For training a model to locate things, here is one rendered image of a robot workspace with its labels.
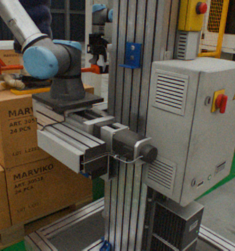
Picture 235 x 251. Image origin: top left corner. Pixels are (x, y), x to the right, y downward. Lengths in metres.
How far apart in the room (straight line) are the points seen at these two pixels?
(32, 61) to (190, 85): 0.54
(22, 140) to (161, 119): 0.92
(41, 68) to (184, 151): 0.56
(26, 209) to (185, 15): 1.44
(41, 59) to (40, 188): 1.03
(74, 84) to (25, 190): 0.87
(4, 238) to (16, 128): 0.72
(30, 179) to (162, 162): 0.99
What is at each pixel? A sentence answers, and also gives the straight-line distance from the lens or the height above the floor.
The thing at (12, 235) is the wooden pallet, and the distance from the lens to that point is 1.96.
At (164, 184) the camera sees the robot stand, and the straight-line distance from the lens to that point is 1.04.
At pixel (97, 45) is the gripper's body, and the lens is 1.63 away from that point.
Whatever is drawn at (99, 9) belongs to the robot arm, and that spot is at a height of 1.40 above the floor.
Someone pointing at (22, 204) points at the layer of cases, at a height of 0.27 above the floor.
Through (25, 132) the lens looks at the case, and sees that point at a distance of 1.64.
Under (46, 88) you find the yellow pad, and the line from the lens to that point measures 1.67.
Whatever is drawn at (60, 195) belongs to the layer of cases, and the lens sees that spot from 1.96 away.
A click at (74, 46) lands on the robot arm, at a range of 1.13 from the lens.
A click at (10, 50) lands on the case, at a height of 0.97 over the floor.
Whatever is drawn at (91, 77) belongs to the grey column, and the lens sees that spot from 3.18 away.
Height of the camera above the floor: 1.36
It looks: 21 degrees down
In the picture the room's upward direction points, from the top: 3 degrees clockwise
